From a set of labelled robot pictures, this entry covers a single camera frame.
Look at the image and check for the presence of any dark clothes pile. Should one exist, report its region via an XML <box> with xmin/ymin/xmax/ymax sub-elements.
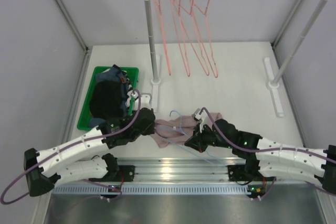
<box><xmin>88</xmin><ymin>65</ymin><xmax>133</xmax><ymax>128</ymax></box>

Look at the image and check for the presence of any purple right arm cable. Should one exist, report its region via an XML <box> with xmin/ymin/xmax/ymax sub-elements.
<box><xmin>199</xmin><ymin>107</ymin><xmax>336</xmax><ymax>204</ymax></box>

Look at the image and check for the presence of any grey slotted cable duct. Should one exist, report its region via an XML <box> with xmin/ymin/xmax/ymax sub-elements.
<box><xmin>52</xmin><ymin>183</ymin><xmax>265</xmax><ymax>195</ymax></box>

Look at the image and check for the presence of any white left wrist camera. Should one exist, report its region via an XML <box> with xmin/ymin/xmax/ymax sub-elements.
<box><xmin>130</xmin><ymin>92</ymin><xmax>152</xmax><ymax>111</ymax></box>

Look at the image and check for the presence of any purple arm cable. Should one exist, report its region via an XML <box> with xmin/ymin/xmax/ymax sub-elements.
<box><xmin>199</xmin><ymin>107</ymin><xmax>336</xmax><ymax>204</ymax></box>
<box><xmin>0</xmin><ymin>94</ymin><xmax>142</xmax><ymax>205</ymax></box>

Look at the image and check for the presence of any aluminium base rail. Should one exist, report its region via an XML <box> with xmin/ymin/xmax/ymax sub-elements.
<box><xmin>118</xmin><ymin>158</ymin><xmax>245</xmax><ymax>184</ymax></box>

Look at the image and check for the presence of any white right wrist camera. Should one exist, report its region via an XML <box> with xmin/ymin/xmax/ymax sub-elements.
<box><xmin>192</xmin><ymin>109</ymin><xmax>208</xmax><ymax>133</ymax></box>

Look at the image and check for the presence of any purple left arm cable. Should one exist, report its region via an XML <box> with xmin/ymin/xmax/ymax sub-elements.
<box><xmin>0</xmin><ymin>94</ymin><xmax>142</xmax><ymax>205</ymax></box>

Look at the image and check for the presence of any pink wire hanger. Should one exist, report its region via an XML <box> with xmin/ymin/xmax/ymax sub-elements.
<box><xmin>190</xmin><ymin>0</ymin><xmax>210</xmax><ymax>76</ymax></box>
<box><xmin>170</xmin><ymin>0</ymin><xmax>191</xmax><ymax>77</ymax></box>
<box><xmin>153</xmin><ymin>0</ymin><xmax>172</xmax><ymax>76</ymax></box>
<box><xmin>204</xmin><ymin>0</ymin><xmax>218</xmax><ymax>78</ymax></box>

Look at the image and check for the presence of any silver white clothes rack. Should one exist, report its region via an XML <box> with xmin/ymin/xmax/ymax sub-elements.
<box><xmin>144</xmin><ymin>0</ymin><xmax>329</xmax><ymax>118</ymax></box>

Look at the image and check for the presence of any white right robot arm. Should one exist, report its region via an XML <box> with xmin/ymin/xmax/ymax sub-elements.
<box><xmin>184</xmin><ymin>119</ymin><xmax>335</xmax><ymax>195</ymax></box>

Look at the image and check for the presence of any blue wire hanger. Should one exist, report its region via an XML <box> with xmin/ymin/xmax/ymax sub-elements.
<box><xmin>151</xmin><ymin>110</ymin><xmax>224</xmax><ymax>168</ymax></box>

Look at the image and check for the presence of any green plastic bin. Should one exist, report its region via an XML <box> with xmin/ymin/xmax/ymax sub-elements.
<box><xmin>77</xmin><ymin>66</ymin><xmax>139</xmax><ymax>131</ymax></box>

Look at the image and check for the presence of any mauve tank top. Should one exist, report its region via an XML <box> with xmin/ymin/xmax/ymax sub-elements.
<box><xmin>150</xmin><ymin>113</ymin><xmax>226</xmax><ymax>153</ymax></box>

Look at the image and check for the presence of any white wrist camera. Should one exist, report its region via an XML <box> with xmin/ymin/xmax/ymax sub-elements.
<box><xmin>192</xmin><ymin>109</ymin><xmax>208</xmax><ymax>133</ymax></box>
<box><xmin>130</xmin><ymin>92</ymin><xmax>152</xmax><ymax>111</ymax></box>

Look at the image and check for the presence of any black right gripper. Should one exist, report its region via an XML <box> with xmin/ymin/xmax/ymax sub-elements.
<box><xmin>185</xmin><ymin>121</ymin><xmax>234</xmax><ymax>153</ymax></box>

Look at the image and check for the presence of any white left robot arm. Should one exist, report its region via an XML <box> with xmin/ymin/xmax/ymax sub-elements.
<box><xmin>24</xmin><ymin>108</ymin><xmax>155</xmax><ymax>197</ymax></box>

